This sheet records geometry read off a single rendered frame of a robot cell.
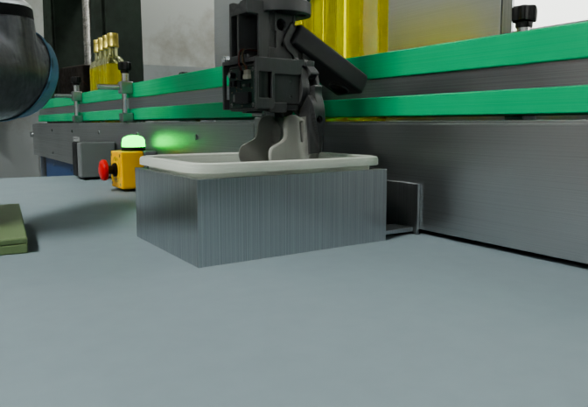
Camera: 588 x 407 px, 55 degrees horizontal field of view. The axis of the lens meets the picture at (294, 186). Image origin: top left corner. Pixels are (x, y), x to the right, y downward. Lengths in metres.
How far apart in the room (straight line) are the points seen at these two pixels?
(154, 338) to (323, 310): 0.11
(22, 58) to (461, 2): 0.58
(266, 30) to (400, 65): 0.19
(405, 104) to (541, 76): 0.18
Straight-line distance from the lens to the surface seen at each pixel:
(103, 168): 1.11
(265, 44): 0.61
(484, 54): 0.63
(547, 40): 0.59
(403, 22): 0.95
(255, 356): 0.32
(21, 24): 0.77
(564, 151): 0.55
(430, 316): 0.39
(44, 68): 0.79
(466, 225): 0.62
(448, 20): 0.89
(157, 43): 4.35
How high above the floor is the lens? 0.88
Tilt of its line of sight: 6 degrees down
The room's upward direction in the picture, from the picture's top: straight up
